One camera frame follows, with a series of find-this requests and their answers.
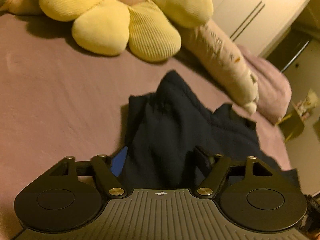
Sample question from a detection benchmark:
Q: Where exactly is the dark navy zip jacket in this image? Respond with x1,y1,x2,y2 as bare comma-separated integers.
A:
120,69,299,192

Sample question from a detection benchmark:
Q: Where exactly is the purple bed blanket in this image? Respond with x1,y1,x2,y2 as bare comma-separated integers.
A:
0,12,293,240

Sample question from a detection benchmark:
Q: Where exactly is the yellow leg side table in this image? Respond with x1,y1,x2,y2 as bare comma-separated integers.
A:
278,106,305,143

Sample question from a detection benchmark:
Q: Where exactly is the purple pillow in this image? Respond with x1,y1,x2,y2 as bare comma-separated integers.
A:
238,45,292,125

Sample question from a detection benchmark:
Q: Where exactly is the long pink rabbit plush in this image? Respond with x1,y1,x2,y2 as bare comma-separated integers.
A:
177,20,259,114

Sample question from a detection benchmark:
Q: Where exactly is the wrapped flower bouquet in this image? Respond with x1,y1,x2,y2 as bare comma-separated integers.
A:
297,88,319,121

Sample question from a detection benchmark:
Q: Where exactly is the yellow flower plush pillow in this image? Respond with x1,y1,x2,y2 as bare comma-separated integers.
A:
39,0,214,62

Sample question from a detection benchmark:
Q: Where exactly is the white wardrobe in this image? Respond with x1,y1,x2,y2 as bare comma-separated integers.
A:
212,0,310,56

